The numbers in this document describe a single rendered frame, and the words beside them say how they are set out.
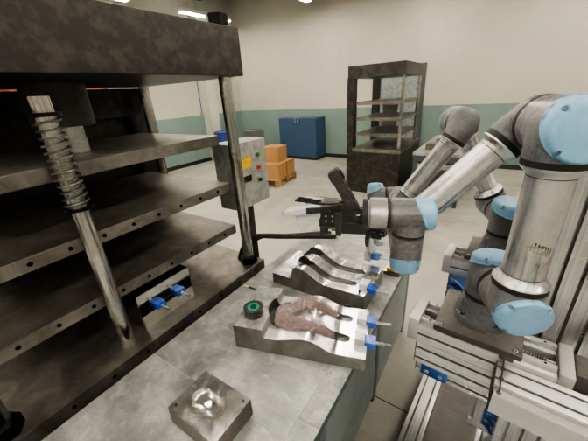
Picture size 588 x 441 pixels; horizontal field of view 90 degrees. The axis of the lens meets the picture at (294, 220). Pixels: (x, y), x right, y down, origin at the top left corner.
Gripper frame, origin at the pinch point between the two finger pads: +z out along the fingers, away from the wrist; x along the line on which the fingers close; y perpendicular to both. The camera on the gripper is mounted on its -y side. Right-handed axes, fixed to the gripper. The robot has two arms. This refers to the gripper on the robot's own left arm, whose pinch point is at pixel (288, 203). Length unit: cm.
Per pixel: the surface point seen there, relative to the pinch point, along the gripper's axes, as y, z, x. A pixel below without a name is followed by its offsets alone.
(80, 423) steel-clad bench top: 68, 66, -16
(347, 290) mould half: 50, -14, 49
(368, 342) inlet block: 56, -23, 22
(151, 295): 49, 71, 29
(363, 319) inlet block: 54, -21, 32
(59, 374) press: 68, 92, -1
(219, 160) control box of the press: -5, 63, 92
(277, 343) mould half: 58, 10, 18
